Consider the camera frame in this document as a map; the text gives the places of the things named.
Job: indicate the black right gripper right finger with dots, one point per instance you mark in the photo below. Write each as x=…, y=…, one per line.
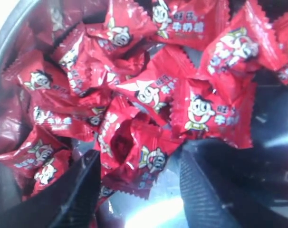
x=212, y=201

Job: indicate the red candy close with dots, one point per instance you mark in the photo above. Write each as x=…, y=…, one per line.
x=199, y=112
x=49, y=88
x=192, y=23
x=148, y=156

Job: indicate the round stainless steel plate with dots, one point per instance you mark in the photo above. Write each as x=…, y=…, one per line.
x=105, y=44

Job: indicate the red candy close left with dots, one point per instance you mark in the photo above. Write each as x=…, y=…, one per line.
x=49, y=88

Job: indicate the red candy close top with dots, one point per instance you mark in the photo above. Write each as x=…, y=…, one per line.
x=192, y=23

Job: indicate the red candy close centre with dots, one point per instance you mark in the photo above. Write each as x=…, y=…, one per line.
x=148, y=156

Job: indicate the red candy close right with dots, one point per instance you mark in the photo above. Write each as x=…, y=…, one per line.
x=199, y=112

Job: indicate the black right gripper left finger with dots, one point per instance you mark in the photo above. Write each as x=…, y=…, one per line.
x=68, y=203

